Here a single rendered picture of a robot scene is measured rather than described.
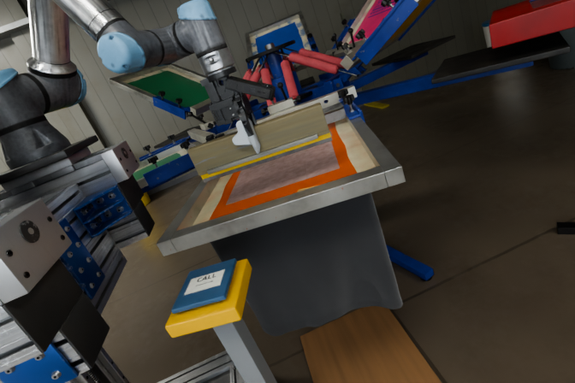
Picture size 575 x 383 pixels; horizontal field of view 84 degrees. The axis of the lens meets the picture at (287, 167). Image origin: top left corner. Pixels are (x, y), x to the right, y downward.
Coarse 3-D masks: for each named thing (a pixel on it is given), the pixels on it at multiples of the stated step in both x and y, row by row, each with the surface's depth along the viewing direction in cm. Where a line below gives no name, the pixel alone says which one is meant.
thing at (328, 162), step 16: (320, 144) 111; (336, 144) 105; (288, 160) 108; (304, 160) 102; (320, 160) 97; (336, 160) 92; (288, 176) 94; (304, 176) 90; (320, 176) 86; (336, 176) 82; (288, 192) 84
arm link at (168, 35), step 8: (160, 32) 70; (168, 32) 72; (168, 40) 71; (176, 40) 71; (168, 48) 70; (176, 48) 73; (184, 48) 73; (168, 56) 72; (176, 56) 75; (184, 56) 76; (160, 64) 72; (168, 64) 78
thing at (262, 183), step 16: (272, 160) 114; (240, 176) 110; (256, 176) 105; (272, 176) 99; (224, 192) 101; (240, 192) 96; (256, 192) 92; (272, 192) 88; (224, 208) 90; (240, 208) 86
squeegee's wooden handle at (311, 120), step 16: (304, 112) 77; (320, 112) 77; (256, 128) 79; (272, 128) 79; (288, 128) 78; (304, 128) 78; (320, 128) 78; (208, 144) 81; (224, 144) 81; (272, 144) 80; (192, 160) 82; (208, 160) 82; (224, 160) 82
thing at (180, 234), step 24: (360, 120) 108; (384, 168) 68; (312, 192) 70; (336, 192) 69; (360, 192) 69; (192, 216) 88; (240, 216) 72; (264, 216) 72; (288, 216) 72; (168, 240) 75; (192, 240) 75
